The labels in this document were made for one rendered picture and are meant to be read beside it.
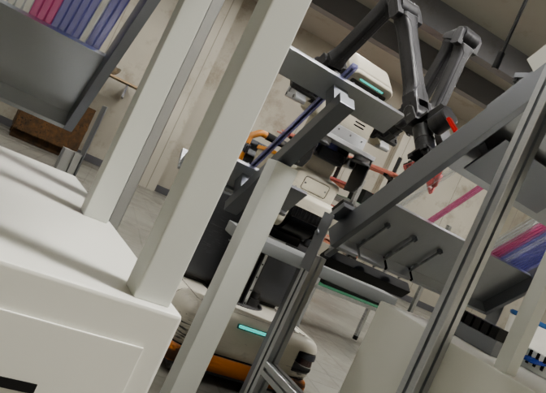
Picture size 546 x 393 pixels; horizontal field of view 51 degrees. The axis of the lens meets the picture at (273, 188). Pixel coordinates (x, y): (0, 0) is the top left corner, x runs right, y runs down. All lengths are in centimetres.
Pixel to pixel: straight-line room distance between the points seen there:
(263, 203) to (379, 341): 41
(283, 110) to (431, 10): 402
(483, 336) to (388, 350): 21
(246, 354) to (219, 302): 92
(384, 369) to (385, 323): 10
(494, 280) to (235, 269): 96
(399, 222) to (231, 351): 90
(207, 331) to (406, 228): 64
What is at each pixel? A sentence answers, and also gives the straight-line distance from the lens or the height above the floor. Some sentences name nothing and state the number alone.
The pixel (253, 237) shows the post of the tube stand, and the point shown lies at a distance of 132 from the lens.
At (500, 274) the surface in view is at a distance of 196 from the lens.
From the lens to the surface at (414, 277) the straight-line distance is 183.
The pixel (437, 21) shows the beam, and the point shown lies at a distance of 756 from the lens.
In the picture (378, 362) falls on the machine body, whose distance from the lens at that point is 136.
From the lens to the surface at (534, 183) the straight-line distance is 157.
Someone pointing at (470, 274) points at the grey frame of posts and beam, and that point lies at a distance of 121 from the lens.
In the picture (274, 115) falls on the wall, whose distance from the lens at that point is 1055.
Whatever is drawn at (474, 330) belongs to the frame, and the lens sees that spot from 140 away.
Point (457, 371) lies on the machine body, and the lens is 121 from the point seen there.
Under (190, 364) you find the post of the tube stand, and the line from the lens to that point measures 138.
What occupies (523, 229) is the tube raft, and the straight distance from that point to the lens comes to 180.
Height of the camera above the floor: 73
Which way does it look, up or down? 1 degrees up
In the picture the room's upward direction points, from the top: 25 degrees clockwise
